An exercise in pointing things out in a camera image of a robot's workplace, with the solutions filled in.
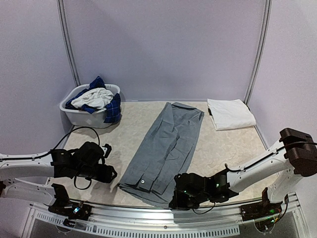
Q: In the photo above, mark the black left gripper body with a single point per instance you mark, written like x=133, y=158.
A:
x=87, y=172

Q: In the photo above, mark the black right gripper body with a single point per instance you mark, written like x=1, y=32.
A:
x=177, y=196

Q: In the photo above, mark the grey garment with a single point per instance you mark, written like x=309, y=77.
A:
x=166, y=150

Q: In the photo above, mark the white and green raglan shirt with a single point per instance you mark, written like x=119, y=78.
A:
x=230, y=114

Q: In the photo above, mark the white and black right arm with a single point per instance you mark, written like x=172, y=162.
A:
x=294, y=156

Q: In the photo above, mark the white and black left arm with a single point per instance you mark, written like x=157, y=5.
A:
x=56, y=163

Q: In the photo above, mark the white plastic laundry basket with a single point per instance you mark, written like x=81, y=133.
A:
x=83, y=118

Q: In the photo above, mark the blue plaid garment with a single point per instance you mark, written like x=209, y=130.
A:
x=115, y=104

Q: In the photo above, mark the white garment in basket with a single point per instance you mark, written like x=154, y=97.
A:
x=96, y=98

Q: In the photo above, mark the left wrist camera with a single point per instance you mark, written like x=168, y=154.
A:
x=107, y=150

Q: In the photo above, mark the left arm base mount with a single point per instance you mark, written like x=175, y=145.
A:
x=73, y=211

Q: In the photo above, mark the aluminium front rail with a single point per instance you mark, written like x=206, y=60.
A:
x=223, y=221

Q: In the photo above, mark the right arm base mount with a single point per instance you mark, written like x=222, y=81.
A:
x=264, y=214

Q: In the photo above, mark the left aluminium corner post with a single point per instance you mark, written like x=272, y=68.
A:
x=67, y=41

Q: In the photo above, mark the aluminium corner post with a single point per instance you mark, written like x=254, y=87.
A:
x=259, y=51
x=67, y=41

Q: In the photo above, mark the right aluminium corner post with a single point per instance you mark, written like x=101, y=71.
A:
x=259, y=51

